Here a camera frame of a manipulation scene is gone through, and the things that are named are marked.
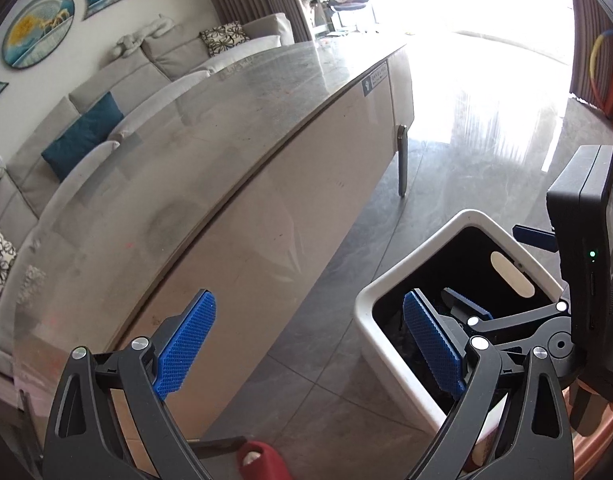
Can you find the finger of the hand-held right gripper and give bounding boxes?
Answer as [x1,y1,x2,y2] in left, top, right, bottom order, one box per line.
[441,287,571,344]
[513,225,558,252]

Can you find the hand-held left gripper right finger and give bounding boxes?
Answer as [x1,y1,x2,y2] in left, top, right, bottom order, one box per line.
[403,290,575,480]

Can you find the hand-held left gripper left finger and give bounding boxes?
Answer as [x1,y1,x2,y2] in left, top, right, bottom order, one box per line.
[42,288,217,480]

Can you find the white trash bin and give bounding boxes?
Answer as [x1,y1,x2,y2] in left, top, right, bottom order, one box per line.
[354,209,570,441]

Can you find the person's right forearm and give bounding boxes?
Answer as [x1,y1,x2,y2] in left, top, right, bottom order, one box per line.
[561,390,613,480]

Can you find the red plastic object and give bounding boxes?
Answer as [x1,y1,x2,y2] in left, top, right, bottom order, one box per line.
[236,441,287,480]

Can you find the colourful hoop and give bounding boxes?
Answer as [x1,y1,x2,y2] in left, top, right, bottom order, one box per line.
[590,29,613,107]

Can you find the grey stone coffee table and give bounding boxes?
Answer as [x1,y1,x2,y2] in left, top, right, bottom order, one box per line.
[0,40,417,461]

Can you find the table label sticker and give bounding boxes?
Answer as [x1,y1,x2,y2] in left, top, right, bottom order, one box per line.
[363,64,390,95]

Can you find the teal cushion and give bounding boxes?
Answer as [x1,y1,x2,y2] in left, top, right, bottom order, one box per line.
[41,92,124,182]

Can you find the grey sectional sofa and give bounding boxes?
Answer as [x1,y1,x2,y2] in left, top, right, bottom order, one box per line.
[0,12,296,361]

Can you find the office chair with clothes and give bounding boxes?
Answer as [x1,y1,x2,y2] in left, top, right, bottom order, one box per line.
[327,0,375,28]

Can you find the small floral cushion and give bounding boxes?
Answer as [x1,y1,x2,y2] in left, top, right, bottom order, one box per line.
[200,21,250,57]

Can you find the grey plush toy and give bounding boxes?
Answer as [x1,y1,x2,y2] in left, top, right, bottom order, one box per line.
[111,15,174,58]

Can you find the round wall painting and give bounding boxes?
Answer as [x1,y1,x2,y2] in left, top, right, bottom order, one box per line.
[3,0,76,69]

